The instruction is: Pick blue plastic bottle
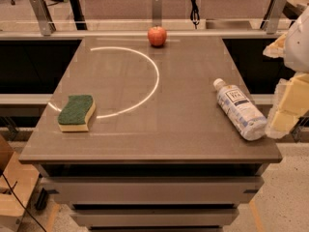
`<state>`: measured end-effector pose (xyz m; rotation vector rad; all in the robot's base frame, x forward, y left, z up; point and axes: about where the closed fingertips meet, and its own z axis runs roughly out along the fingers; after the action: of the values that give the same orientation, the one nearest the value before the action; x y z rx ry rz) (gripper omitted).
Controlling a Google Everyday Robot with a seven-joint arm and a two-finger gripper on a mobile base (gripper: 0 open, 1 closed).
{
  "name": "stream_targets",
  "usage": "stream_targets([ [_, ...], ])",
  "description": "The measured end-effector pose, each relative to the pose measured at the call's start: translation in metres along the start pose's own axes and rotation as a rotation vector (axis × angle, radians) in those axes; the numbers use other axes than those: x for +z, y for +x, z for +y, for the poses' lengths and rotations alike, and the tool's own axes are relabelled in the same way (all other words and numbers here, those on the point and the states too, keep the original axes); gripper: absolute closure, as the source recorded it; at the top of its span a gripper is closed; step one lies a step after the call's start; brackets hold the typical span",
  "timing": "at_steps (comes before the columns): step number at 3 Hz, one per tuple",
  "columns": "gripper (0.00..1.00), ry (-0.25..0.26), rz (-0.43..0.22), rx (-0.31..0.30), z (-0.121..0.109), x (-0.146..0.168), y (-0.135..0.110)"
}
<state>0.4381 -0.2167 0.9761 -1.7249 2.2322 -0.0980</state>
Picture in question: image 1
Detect metal rail bracket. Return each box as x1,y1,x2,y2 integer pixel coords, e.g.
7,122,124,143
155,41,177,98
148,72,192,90
152,0,162,26
265,0,287,34
29,0,55,36

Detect red apple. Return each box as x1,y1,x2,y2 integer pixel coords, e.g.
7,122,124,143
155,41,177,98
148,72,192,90
148,26,167,46

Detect clear plastic water bottle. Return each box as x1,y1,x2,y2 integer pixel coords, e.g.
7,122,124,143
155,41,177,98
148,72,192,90
213,78,267,141

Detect black hanging cable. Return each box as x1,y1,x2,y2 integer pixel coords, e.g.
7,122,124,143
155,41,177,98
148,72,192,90
188,0,201,30

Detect right metal rail bracket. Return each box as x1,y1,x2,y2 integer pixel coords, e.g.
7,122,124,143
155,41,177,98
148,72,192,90
265,0,287,34

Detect grey drawer cabinet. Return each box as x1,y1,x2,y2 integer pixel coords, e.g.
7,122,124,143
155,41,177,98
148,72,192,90
42,176,264,231

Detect left metal rail bracket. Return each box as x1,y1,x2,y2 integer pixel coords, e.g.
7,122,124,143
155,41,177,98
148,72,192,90
29,0,55,36

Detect wooden box with cable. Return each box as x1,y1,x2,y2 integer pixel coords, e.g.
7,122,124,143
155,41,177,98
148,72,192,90
0,136,39,232

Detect middle metal rail bracket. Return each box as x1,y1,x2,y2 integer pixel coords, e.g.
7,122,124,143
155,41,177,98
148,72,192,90
152,0,162,26

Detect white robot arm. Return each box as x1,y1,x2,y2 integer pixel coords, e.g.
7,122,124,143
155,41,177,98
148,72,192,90
263,8,309,139

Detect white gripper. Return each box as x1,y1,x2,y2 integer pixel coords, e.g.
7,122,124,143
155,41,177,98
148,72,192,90
263,20,309,139

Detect black floor cable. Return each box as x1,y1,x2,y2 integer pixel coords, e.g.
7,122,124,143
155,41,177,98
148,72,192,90
0,169,48,232

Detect green and yellow sponge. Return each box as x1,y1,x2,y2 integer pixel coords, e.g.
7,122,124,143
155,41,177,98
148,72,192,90
57,95,96,132

